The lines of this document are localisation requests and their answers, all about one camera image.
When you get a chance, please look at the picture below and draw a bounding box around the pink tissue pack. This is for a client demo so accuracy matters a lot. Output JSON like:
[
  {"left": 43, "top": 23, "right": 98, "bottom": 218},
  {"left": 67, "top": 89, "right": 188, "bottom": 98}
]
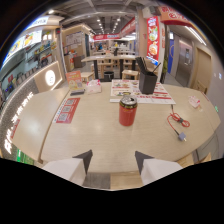
[{"left": 85, "top": 79, "right": 103, "bottom": 95}]

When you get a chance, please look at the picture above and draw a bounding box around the red charging cable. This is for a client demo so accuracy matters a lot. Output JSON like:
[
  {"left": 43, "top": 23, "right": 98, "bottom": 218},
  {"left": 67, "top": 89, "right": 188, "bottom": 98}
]
[{"left": 166, "top": 104, "right": 191, "bottom": 136}]

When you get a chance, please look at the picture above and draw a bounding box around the small pink packet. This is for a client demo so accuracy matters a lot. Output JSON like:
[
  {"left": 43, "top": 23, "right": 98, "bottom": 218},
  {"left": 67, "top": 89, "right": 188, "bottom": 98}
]
[{"left": 187, "top": 95, "right": 202, "bottom": 109}]

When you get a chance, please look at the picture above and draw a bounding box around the wooden dining table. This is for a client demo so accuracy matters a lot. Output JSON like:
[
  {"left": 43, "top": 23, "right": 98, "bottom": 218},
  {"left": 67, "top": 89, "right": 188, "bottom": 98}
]
[{"left": 80, "top": 54, "right": 141, "bottom": 80}]

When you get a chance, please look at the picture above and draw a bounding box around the black chopstick holder box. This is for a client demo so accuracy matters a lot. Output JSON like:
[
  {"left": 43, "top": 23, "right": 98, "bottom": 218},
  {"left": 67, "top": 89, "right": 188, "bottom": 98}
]
[{"left": 134, "top": 56, "right": 162, "bottom": 95}]

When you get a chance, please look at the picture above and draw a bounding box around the red QR code sticker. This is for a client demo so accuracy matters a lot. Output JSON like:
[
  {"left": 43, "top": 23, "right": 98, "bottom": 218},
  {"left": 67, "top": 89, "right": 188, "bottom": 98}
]
[{"left": 53, "top": 97, "right": 81, "bottom": 125}]

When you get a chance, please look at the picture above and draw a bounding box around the laminated picture menu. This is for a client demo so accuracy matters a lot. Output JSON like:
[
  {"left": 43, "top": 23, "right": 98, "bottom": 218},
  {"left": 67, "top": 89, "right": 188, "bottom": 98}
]
[{"left": 109, "top": 78, "right": 177, "bottom": 105}]

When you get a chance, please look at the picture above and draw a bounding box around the orange table sign stand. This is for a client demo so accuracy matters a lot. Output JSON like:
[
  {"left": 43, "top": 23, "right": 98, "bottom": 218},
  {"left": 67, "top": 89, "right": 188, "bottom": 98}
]
[{"left": 65, "top": 70, "right": 86, "bottom": 96}]

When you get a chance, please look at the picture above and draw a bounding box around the black trash bin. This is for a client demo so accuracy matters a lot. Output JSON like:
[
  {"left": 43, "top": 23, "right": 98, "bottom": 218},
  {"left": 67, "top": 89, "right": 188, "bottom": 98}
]
[{"left": 103, "top": 70, "right": 115, "bottom": 82}]

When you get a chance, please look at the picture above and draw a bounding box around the red food poster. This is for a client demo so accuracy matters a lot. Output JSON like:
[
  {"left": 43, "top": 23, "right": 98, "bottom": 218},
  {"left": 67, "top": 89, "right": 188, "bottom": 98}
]
[{"left": 146, "top": 15, "right": 161, "bottom": 66}]

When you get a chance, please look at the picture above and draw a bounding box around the wooden stool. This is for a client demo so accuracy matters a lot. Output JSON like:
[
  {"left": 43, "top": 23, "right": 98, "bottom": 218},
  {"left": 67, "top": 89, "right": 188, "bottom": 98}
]
[
  {"left": 80, "top": 71, "right": 96, "bottom": 83},
  {"left": 121, "top": 69, "right": 140, "bottom": 81}
]

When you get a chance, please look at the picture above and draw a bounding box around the red drink can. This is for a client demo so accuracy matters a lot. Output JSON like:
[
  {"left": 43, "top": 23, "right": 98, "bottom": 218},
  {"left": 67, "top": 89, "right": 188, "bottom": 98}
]
[{"left": 118, "top": 95, "right": 138, "bottom": 127}]

